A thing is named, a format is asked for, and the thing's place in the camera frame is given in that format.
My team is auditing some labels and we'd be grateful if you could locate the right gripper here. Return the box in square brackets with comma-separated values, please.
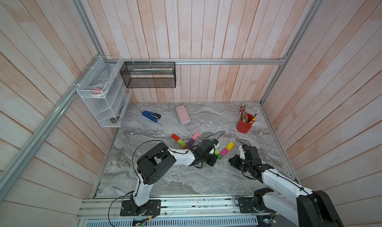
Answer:
[227, 154, 252, 172]

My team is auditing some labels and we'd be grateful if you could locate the tape roll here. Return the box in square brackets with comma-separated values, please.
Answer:
[89, 83, 108, 98]

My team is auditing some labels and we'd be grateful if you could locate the purple block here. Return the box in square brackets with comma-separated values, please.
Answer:
[187, 138, 196, 147]

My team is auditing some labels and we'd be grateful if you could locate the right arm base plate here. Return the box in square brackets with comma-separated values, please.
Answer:
[234, 196, 275, 214]

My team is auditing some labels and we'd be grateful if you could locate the coloured pencils bunch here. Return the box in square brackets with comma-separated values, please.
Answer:
[240, 104, 258, 123]

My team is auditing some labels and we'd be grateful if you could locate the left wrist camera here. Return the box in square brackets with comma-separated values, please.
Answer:
[195, 139, 219, 154]

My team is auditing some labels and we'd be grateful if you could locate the magenta block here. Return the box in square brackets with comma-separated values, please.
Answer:
[220, 148, 229, 157]

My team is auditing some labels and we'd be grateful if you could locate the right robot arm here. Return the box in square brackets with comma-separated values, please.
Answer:
[229, 144, 343, 227]

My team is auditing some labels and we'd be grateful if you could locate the red pencil cup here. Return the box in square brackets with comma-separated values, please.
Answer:
[236, 114, 255, 133]

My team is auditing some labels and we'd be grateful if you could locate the black mesh basket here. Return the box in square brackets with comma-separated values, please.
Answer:
[120, 61, 177, 89]

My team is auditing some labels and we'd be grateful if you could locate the pink block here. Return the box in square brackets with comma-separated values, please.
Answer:
[192, 132, 200, 140]

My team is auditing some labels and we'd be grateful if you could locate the lime green block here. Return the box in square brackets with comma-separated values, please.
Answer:
[177, 139, 187, 147]

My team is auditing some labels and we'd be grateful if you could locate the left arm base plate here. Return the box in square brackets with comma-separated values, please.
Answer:
[120, 200, 161, 217]

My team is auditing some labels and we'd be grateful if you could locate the yellow block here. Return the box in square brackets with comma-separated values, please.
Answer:
[226, 142, 234, 151]

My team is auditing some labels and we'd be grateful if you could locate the white wire shelf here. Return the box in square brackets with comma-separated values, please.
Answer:
[77, 56, 132, 127]

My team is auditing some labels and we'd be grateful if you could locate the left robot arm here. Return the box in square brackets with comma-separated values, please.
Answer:
[132, 139, 218, 207]

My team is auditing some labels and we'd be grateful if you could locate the pink eraser case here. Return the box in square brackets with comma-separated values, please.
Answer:
[176, 105, 191, 124]

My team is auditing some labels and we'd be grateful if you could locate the blue stapler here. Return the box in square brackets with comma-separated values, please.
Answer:
[142, 111, 161, 122]

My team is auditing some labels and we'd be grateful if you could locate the long red block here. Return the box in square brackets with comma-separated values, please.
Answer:
[172, 134, 180, 141]

